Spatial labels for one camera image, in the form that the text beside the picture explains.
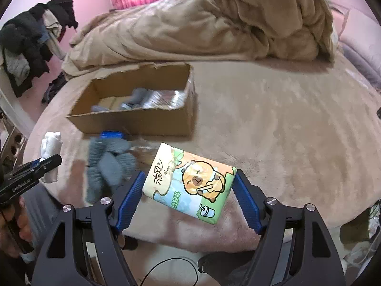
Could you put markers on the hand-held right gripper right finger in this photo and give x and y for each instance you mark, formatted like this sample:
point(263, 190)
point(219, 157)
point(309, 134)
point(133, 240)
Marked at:
point(246, 204)

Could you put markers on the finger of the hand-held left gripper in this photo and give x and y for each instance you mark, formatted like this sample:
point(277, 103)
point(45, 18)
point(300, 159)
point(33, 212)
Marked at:
point(44, 163)

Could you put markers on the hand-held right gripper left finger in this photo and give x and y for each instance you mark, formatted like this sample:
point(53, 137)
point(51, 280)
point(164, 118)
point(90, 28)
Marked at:
point(129, 201)

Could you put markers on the cartoon bear tissue pack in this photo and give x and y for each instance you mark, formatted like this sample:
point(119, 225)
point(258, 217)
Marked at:
point(190, 183)

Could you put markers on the cardboard box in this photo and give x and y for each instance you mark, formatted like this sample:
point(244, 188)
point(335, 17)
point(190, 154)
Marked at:
point(140, 123)

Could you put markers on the person's left hand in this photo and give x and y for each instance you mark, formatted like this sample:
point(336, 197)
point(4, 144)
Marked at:
point(23, 220)

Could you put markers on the white sock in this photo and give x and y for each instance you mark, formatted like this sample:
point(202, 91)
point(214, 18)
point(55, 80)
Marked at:
point(50, 146)

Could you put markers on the person's grey trouser leg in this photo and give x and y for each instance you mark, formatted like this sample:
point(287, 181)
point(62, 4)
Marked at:
point(41, 208)

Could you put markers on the grey knitted sock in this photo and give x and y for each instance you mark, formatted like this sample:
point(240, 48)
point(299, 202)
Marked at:
point(105, 166)

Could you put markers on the black shoe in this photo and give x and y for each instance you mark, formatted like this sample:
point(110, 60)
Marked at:
point(226, 266)

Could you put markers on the clear plastic bottle blue cap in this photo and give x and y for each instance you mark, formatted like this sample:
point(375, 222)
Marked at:
point(111, 134)

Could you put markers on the beige plush bed blanket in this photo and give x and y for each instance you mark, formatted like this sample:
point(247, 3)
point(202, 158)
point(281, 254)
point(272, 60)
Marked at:
point(282, 125)

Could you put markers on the grey sock in box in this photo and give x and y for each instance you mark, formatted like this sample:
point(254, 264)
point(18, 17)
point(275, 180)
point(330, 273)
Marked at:
point(135, 98)

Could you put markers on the silver foil packet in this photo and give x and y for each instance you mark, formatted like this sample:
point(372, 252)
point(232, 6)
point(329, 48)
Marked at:
point(166, 99)

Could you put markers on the pile of dark clothes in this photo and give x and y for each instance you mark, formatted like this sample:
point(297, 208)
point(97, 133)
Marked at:
point(26, 41)

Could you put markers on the beige crumpled quilt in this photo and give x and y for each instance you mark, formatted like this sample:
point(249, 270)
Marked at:
point(208, 20)

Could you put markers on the lilac grey pillow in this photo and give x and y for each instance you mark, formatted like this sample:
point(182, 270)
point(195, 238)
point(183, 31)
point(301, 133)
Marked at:
point(361, 35)

